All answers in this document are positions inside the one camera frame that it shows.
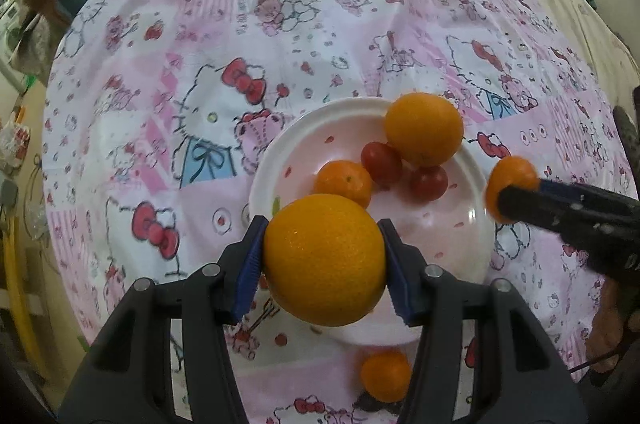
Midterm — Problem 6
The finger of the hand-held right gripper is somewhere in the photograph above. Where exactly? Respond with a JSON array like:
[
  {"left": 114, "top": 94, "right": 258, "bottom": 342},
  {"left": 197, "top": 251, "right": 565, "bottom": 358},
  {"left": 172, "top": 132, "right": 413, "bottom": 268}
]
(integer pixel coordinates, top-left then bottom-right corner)
[
  {"left": 498, "top": 184, "right": 601, "bottom": 239},
  {"left": 537, "top": 178, "right": 640, "bottom": 217}
]

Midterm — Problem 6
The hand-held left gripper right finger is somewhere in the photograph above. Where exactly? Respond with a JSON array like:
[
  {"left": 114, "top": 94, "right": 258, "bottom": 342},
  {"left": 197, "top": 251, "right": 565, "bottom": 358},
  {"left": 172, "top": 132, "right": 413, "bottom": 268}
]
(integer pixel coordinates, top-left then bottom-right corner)
[{"left": 377, "top": 218, "right": 588, "bottom": 424}]

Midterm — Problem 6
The small mandarin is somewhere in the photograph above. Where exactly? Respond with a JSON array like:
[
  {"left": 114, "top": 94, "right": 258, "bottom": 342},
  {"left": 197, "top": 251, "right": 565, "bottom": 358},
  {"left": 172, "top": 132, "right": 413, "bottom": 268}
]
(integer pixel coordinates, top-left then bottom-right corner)
[
  {"left": 314, "top": 159, "right": 374, "bottom": 210},
  {"left": 361, "top": 350, "right": 413, "bottom": 404},
  {"left": 485, "top": 155, "right": 541, "bottom": 225}
]

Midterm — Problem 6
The person's right hand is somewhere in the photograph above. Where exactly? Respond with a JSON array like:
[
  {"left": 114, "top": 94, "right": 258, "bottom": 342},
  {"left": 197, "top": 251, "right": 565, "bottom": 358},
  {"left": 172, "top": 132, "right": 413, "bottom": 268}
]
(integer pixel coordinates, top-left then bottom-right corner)
[{"left": 586, "top": 277, "right": 637, "bottom": 372}]

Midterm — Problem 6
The red cherry tomato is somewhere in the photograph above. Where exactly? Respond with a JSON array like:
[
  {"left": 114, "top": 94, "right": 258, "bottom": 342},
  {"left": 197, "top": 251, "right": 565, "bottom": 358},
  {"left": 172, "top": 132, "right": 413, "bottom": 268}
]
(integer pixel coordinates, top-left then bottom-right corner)
[
  {"left": 410, "top": 164, "right": 449, "bottom": 202},
  {"left": 361, "top": 141, "right": 403, "bottom": 187}
]

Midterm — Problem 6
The white red plastic bag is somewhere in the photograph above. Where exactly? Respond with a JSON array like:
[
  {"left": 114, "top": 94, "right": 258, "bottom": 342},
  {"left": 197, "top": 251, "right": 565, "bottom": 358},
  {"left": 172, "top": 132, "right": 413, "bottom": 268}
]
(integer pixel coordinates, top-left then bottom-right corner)
[{"left": 0, "top": 117, "right": 32, "bottom": 171}]

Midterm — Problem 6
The yellow frame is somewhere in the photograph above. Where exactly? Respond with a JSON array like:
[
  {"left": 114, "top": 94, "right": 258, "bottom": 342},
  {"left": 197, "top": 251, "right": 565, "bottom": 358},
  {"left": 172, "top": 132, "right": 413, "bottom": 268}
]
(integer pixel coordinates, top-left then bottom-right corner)
[{"left": 2, "top": 214, "right": 49, "bottom": 380}]

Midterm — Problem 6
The pink cartoon printed blanket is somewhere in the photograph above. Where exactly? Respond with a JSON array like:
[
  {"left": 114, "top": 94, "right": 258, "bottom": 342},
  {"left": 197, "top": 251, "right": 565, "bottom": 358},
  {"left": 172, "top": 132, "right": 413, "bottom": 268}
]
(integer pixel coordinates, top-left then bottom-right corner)
[{"left": 42, "top": 0, "right": 638, "bottom": 424}]

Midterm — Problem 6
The pink dotted bowl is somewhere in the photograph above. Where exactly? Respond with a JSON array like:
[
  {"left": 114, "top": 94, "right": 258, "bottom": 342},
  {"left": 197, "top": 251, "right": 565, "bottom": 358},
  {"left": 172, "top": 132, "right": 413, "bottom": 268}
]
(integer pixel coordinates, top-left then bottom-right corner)
[{"left": 248, "top": 97, "right": 496, "bottom": 346}]

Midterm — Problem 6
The large orange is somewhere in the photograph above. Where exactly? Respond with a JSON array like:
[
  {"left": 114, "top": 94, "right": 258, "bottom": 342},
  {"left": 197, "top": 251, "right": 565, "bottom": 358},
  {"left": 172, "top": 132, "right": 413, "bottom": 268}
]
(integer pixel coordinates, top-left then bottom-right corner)
[
  {"left": 384, "top": 93, "right": 464, "bottom": 166},
  {"left": 263, "top": 194, "right": 387, "bottom": 327}
]

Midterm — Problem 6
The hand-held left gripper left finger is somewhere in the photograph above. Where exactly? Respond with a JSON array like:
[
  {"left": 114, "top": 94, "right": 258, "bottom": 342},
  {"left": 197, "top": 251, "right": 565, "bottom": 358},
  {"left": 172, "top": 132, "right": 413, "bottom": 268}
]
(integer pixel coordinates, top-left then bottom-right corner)
[{"left": 57, "top": 215, "right": 271, "bottom": 424}]

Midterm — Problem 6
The grey striped furry thing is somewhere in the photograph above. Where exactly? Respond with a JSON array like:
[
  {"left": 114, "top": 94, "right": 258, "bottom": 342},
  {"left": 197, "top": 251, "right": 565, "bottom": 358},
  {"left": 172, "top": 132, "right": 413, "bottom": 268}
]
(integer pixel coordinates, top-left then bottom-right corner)
[{"left": 612, "top": 104, "right": 640, "bottom": 157}]

